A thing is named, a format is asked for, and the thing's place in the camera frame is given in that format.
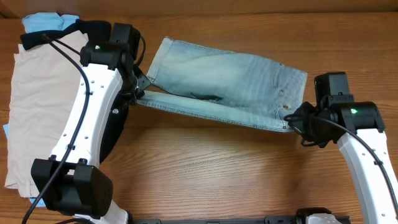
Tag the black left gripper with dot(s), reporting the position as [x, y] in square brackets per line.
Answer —
[137, 86]

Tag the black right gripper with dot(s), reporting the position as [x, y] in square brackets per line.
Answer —
[299, 126]

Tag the light blue denim shorts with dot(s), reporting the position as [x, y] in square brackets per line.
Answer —
[237, 88]

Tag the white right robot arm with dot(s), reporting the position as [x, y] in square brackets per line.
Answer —
[359, 131]

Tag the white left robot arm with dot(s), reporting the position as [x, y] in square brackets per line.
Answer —
[69, 180]

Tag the black garment with logo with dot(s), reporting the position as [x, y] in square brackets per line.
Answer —
[96, 31]

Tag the beige shorts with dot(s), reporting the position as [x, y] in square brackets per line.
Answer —
[43, 89]

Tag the light blue garment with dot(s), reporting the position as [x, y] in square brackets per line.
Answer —
[40, 21]

